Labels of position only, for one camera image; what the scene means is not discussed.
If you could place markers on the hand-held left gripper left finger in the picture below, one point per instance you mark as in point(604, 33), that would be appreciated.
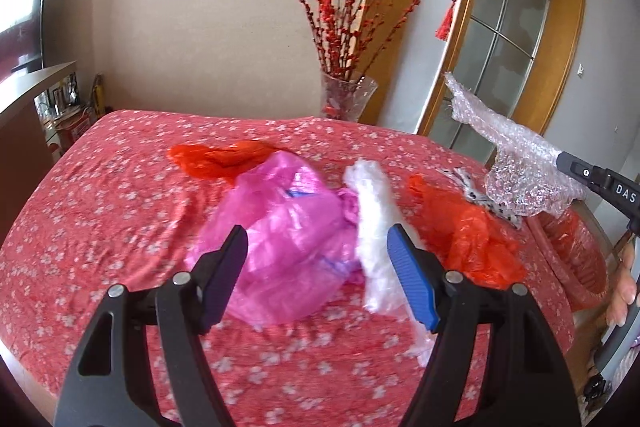
point(220, 277)

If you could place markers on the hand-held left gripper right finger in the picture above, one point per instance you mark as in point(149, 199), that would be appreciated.
point(415, 282)

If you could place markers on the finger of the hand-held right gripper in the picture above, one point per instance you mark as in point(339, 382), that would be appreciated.
point(580, 169)

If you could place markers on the clear bubble wrap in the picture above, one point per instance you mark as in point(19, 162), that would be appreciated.
point(520, 162)

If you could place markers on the red basket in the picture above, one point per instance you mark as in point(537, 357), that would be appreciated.
point(575, 257)

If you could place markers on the pink plastic bag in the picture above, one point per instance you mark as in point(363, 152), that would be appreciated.
point(290, 227)

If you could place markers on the white translucent plastic bag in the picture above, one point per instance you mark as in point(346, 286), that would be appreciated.
point(372, 207)

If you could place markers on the white black-dotted wrapper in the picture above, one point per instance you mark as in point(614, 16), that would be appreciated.
point(472, 194)

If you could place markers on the small orange plastic bag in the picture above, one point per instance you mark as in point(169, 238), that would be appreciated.
point(215, 159)

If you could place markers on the person's right hand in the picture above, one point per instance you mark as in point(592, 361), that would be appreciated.
point(625, 292)

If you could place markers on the wooden framed glass door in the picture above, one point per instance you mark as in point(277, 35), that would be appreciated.
point(505, 22)

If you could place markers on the red box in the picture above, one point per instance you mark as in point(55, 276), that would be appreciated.
point(72, 127)

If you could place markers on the yellow black tool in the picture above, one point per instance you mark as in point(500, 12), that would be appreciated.
point(97, 94)

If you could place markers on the wooden cabinet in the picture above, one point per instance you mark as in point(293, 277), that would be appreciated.
point(20, 137)

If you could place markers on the glass vase red branches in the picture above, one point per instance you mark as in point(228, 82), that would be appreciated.
point(340, 22)

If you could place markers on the television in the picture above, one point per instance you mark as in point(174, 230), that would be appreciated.
point(25, 27)

